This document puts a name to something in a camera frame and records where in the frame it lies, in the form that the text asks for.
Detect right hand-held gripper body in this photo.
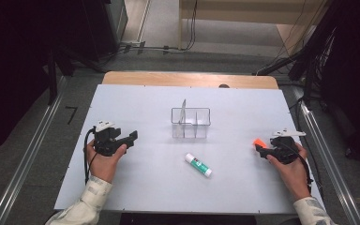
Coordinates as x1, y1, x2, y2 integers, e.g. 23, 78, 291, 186
269, 127, 308, 165

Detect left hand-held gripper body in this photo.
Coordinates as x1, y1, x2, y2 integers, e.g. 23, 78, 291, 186
92, 120, 129, 158

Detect orange highlighter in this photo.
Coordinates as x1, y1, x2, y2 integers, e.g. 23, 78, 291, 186
252, 138, 268, 149

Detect clear silver pen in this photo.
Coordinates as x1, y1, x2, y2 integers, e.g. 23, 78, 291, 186
175, 98, 188, 139

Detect white green glue stick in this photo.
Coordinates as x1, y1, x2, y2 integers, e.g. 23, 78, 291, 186
185, 152, 214, 178

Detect clear plastic desk organizer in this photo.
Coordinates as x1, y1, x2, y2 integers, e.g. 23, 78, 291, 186
171, 107, 212, 140

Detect person's left hand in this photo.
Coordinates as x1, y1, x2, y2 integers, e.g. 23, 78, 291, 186
85, 139, 128, 184

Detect person's right hand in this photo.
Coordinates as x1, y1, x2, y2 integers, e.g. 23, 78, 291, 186
265, 142, 312, 202

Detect white table board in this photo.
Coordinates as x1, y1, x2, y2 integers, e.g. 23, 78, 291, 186
53, 83, 328, 217

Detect wooden table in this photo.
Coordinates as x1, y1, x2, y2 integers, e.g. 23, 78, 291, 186
101, 70, 279, 90

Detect dark cabinet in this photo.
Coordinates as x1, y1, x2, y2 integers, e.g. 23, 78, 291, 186
81, 0, 129, 63

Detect light wooden furniture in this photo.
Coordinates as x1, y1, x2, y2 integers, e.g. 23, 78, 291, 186
178, 0, 330, 58

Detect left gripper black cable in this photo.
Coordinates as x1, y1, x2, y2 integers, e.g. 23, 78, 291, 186
82, 127, 98, 185

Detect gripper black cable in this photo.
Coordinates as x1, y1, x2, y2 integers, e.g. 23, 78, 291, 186
289, 146, 314, 189
82, 127, 98, 185

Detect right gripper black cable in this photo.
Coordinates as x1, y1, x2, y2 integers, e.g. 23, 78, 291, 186
289, 146, 314, 189

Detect metal floor rail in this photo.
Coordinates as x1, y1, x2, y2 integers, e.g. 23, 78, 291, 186
291, 85, 360, 225
0, 76, 68, 225

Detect black metal stand with cables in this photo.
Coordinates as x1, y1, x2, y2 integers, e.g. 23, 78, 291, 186
255, 0, 341, 109

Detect black floor cables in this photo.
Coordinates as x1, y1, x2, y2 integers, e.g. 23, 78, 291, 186
117, 0, 199, 54

